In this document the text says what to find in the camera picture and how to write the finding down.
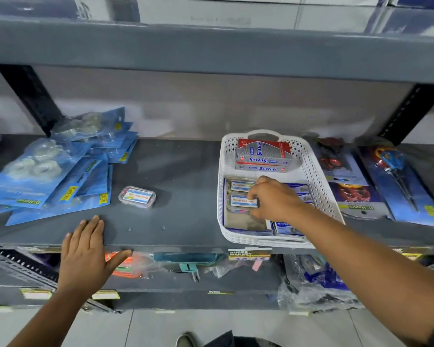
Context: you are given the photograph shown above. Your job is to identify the person's right hand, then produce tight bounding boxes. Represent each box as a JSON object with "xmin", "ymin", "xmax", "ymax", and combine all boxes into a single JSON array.
[{"xmin": 247, "ymin": 176, "xmax": 309, "ymax": 224}]

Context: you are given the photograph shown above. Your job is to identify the person's left hand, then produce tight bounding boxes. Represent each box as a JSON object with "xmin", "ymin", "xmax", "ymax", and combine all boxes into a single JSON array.
[{"xmin": 57, "ymin": 215, "xmax": 133, "ymax": 299}]

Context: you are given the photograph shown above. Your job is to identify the clear box with blue label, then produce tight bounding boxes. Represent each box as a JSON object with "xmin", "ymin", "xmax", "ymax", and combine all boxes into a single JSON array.
[
  {"xmin": 227, "ymin": 194, "xmax": 260, "ymax": 213},
  {"xmin": 226, "ymin": 177, "xmax": 258, "ymax": 195}
]

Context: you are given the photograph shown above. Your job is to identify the person's right forearm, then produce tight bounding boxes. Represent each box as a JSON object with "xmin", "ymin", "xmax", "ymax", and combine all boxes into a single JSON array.
[{"xmin": 293, "ymin": 204, "xmax": 434, "ymax": 347}]

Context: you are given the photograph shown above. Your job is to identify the person's left forearm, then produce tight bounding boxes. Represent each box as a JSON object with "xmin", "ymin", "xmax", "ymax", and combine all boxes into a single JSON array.
[{"xmin": 7, "ymin": 285, "xmax": 92, "ymax": 347}]

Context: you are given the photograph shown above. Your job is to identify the orange item in clear packet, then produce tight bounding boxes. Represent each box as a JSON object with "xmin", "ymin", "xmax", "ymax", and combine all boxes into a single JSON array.
[{"xmin": 104, "ymin": 251, "xmax": 153, "ymax": 280}]

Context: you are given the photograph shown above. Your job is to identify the blue-edged flat packet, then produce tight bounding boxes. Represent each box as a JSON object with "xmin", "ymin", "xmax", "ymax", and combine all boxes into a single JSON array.
[
  {"xmin": 222, "ymin": 178, "xmax": 275, "ymax": 238},
  {"xmin": 273, "ymin": 182, "xmax": 314, "ymax": 238}
]

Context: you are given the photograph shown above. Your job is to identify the yellow shelf edge label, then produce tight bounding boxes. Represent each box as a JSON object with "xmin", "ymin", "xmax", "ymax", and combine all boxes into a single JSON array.
[
  {"xmin": 91, "ymin": 289, "xmax": 121, "ymax": 300},
  {"xmin": 20, "ymin": 288, "xmax": 53, "ymax": 300}
]

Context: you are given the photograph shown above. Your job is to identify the yellow and white price label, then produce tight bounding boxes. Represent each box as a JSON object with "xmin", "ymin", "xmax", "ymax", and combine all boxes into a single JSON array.
[{"xmin": 227, "ymin": 248, "xmax": 272, "ymax": 261}]

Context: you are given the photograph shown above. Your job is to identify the red and grey carton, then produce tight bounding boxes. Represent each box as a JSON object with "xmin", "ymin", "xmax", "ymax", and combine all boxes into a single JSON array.
[
  {"xmin": 235, "ymin": 163, "xmax": 291, "ymax": 174},
  {"xmin": 236, "ymin": 138, "xmax": 294, "ymax": 167}
]

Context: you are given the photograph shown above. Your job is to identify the clear box with orange label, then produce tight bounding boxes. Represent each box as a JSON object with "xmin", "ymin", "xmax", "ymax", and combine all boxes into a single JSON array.
[{"xmin": 118, "ymin": 186, "xmax": 157, "ymax": 210}]

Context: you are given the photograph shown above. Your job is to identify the teal tool in clear packet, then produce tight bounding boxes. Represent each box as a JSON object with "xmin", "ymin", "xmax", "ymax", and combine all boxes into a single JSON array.
[{"xmin": 152, "ymin": 251, "xmax": 222, "ymax": 283}]

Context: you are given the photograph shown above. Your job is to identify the white perforated plastic basket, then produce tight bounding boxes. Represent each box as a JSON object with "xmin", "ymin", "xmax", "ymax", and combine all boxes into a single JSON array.
[{"xmin": 217, "ymin": 129, "xmax": 346, "ymax": 249}]

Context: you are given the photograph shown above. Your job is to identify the pile of blue tape packets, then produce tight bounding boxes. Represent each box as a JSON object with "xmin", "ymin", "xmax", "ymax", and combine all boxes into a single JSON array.
[{"xmin": 0, "ymin": 106, "xmax": 139, "ymax": 227}]

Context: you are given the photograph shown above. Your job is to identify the clear bag of blue packets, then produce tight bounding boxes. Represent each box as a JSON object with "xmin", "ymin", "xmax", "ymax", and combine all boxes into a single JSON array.
[{"xmin": 277, "ymin": 254, "xmax": 365, "ymax": 314}]

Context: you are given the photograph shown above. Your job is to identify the red scissors on grey card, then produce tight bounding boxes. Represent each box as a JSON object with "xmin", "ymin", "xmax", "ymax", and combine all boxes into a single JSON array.
[{"xmin": 309, "ymin": 135, "xmax": 369, "ymax": 187}]

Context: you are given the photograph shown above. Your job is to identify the red scissors on blue card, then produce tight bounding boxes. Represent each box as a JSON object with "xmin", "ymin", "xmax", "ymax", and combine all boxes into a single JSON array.
[{"xmin": 328, "ymin": 180, "xmax": 392, "ymax": 221}]

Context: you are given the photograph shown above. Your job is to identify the person's grey shoe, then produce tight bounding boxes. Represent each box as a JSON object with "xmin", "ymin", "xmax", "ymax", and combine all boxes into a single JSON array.
[{"xmin": 176, "ymin": 332, "xmax": 199, "ymax": 347}]

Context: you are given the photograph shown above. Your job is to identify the person's dark trousers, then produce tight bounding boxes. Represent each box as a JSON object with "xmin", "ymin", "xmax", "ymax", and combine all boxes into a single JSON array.
[{"xmin": 203, "ymin": 330, "xmax": 277, "ymax": 347}]

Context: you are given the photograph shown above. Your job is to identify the grey metal shelf rack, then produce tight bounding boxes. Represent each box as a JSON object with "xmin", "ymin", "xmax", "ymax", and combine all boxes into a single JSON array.
[{"xmin": 0, "ymin": 0, "xmax": 434, "ymax": 315}]

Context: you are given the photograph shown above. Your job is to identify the white cardboard box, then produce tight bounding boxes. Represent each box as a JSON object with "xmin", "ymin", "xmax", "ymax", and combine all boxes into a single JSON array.
[
  {"xmin": 296, "ymin": 0, "xmax": 386, "ymax": 33},
  {"xmin": 137, "ymin": 0, "xmax": 301, "ymax": 30}
]

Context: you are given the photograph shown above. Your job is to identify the blue cardboard box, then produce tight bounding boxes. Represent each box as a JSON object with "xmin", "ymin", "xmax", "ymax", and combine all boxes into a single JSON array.
[
  {"xmin": 0, "ymin": 0, "xmax": 81, "ymax": 20},
  {"xmin": 379, "ymin": 0, "xmax": 434, "ymax": 37}
]

